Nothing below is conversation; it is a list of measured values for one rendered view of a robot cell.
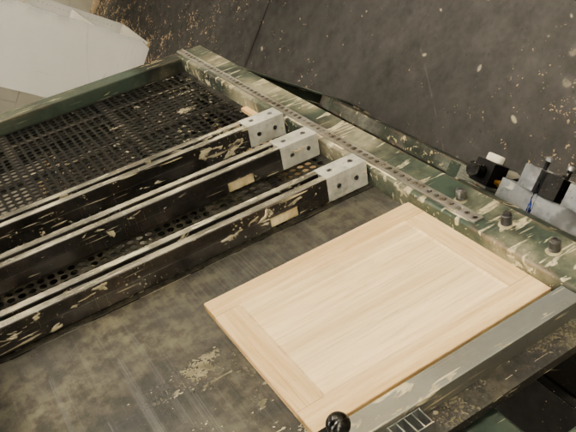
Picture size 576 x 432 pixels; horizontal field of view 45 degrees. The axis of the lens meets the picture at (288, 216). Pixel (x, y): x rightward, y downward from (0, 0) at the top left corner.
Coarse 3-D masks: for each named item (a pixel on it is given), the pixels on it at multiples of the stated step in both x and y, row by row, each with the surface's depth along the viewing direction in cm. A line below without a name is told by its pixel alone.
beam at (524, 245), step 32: (192, 64) 264; (224, 64) 259; (288, 96) 226; (288, 128) 213; (352, 128) 201; (384, 160) 183; (416, 160) 180; (384, 192) 179; (416, 192) 168; (448, 192) 166; (480, 192) 164; (448, 224) 160; (480, 224) 154; (512, 256) 145; (544, 256) 141
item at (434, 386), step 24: (528, 312) 130; (552, 312) 129; (480, 336) 127; (504, 336) 126; (528, 336) 127; (456, 360) 123; (480, 360) 122; (504, 360) 126; (408, 384) 120; (432, 384) 119; (456, 384) 120; (384, 408) 117; (408, 408) 116; (432, 408) 120
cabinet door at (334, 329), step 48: (336, 240) 162; (384, 240) 160; (432, 240) 157; (240, 288) 152; (288, 288) 150; (336, 288) 148; (384, 288) 146; (432, 288) 143; (480, 288) 141; (528, 288) 139; (240, 336) 140; (288, 336) 138; (336, 336) 136; (384, 336) 134; (432, 336) 132; (288, 384) 127; (336, 384) 126; (384, 384) 124
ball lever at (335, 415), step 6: (330, 414) 103; (336, 414) 102; (342, 414) 102; (330, 420) 102; (336, 420) 101; (342, 420) 101; (348, 420) 102; (330, 426) 101; (336, 426) 101; (342, 426) 101; (348, 426) 102
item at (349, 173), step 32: (352, 160) 180; (288, 192) 172; (320, 192) 176; (224, 224) 165; (256, 224) 169; (128, 256) 160; (160, 256) 159; (192, 256) 163; (64, 288) 153; (96, 288) 153; (128, 288) 157; (0, 320) 148; (32, 320) 148; (64, 320) 152; (0, 352) 147
